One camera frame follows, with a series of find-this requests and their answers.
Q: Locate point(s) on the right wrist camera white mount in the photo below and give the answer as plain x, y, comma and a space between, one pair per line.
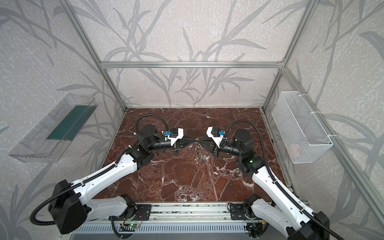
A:
217, 135

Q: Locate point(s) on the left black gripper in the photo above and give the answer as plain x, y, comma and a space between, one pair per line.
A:
176, 144

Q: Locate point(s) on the clear plastic wall bin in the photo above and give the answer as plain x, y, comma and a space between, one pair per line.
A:
48, 141

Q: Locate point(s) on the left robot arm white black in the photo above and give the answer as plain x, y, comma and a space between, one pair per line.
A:
74, 204

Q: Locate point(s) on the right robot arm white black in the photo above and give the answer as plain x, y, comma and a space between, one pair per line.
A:
289, 216

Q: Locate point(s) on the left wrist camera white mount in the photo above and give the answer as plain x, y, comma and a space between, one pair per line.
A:
173, 135

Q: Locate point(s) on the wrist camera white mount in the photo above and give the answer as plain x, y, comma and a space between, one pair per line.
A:
217, 135
173, 135

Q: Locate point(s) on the aluminium frame crossbar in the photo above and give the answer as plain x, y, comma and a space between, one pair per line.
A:
134, 65

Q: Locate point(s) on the white wire mesh basket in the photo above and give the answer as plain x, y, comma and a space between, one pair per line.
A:
302, 133

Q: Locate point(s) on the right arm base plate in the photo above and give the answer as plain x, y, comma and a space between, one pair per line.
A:
240, 212

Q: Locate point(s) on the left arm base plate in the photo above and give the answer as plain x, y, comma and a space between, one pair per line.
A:
139, 212

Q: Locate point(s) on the aluminium front rail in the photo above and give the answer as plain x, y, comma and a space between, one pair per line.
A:
186, 213

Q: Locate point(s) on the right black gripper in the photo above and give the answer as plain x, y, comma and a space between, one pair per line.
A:
214, 145

